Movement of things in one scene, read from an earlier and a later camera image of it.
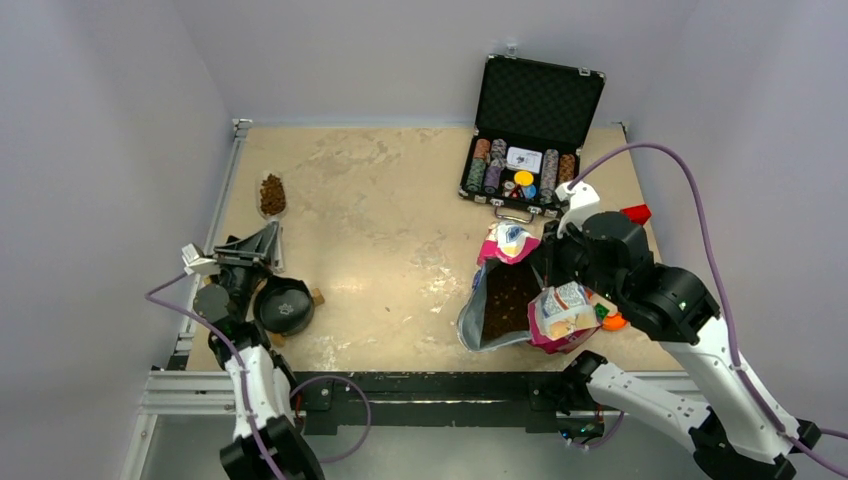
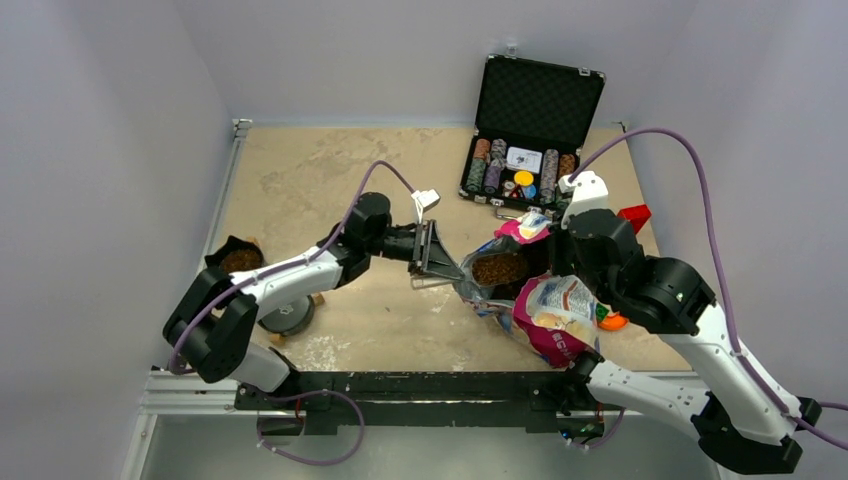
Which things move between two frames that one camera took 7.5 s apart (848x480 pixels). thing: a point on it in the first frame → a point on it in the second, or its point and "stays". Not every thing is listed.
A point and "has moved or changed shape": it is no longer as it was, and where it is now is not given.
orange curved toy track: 614,322 stays
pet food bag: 502,306 has moved or changed shape
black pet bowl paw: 283,305 stays
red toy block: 638,214 stays
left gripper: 248,254 → 435,259
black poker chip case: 534,120 stays
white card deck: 524,159 stays
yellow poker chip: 523,178 stays
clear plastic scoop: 272,198 → 418,282
